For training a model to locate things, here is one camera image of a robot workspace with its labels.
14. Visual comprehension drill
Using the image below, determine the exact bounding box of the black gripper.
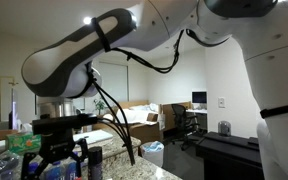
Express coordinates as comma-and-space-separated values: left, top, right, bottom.
21, 129, 87, 180

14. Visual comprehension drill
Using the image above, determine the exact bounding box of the black bottle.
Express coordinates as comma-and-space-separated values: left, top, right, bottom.
88, 146, 102, 180

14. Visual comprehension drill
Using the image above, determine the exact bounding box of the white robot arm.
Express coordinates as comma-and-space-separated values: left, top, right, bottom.
21, 0, 288, 180

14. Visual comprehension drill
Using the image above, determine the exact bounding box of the Fiji water bottle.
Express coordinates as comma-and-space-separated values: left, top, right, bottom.
65, 161, 80, 180

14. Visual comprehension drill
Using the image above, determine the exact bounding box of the green tissue box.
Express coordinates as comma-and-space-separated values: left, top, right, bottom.
6, 132, 41, 153

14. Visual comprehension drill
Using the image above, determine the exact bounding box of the silver laptop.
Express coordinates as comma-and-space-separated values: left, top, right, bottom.
73, 130, 113, 144

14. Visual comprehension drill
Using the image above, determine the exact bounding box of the potted green plant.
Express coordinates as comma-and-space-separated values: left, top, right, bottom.
94, 99, 105, 113

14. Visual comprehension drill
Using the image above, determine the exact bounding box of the white waste bin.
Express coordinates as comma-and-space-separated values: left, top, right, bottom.
140, 141, 164, 167

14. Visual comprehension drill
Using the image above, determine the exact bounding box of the black office chair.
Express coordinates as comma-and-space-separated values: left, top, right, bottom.
171, 104, 199, 151

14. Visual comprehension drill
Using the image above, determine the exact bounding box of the computer monitor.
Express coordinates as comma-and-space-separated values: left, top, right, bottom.
192, 91, 207, 104

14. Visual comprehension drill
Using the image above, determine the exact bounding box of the black piano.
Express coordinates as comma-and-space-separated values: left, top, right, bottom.
196, 132, 264, 180

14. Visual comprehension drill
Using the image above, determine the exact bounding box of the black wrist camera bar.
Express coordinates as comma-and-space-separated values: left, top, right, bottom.
32, 114, 98, 135

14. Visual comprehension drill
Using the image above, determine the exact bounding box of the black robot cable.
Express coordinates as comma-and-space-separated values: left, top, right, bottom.
87, 29, 186, 167

